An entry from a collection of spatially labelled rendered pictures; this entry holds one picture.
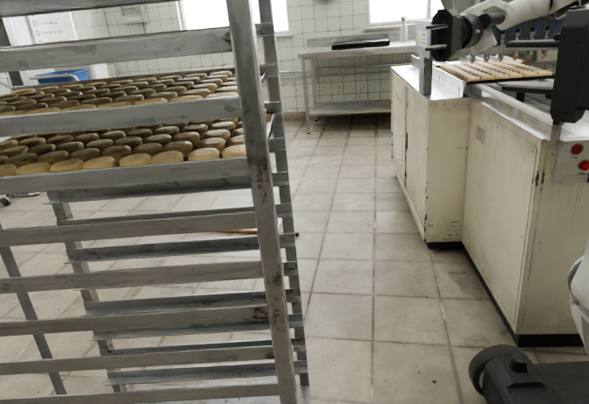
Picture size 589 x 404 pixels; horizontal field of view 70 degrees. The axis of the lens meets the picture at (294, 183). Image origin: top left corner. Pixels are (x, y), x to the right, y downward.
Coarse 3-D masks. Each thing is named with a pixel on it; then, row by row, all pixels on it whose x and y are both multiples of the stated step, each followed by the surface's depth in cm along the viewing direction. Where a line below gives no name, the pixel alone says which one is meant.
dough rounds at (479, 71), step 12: (492, 60) 236; (504, 60) 231; (456, 72) 211; (468, 72) 210; (480, 72) 204; (492, 72) 200; (504, 72) 198; (516, 72) 198; (528, 72) 191; (540, 72) 189
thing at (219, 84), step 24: (216, 72) 95; (0, 96) 88; (24, 96) 84; (48, 96) 83; (72, 96) 78; (96, 96) 81; (120, 96) 72; (144, 96) 75; (168, 96) 69; (192, 96) 65; (216, 96) 63
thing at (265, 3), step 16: (272, 16) 94; (272, 48) 97; (272, 80) 100; (272, 96) 101; (288, 176) 109; (288, 192) 110; (288, 224) 114; (288, 256) 117; (304, 336) 128; (304, 352) 130; (304, 384) 135
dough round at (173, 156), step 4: (164, 152) 70; (168, 152) 70; (172, 152) 69; (176, 152) 69; (180, 152) 69; (156, 156) 68; (160, 156) 68; (164, 156) 68; (168, 156) 68; (172, 156) 67; (176, 156) 67; (180, 156) 68; (152, 160) 67; (156, 160) 67; (160, 160) 66; (164, 160) 66; (168, 160) 66; (172, 160) 66; (176, 160) 67; (180, 160) 68
